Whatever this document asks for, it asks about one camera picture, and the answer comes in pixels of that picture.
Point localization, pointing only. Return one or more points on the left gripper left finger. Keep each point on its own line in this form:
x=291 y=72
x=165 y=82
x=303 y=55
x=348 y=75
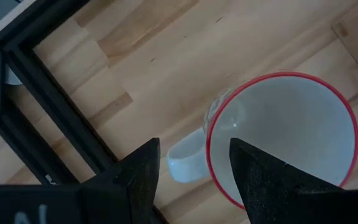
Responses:
x=129 y=193

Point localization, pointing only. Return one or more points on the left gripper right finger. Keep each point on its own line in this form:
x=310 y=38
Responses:
x=275 y=196

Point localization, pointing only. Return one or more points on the orange floral white mug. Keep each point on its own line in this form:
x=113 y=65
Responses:
x=291 y=124

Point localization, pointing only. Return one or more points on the black aluminium table frame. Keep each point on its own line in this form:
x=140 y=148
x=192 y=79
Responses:
x=57 y=107

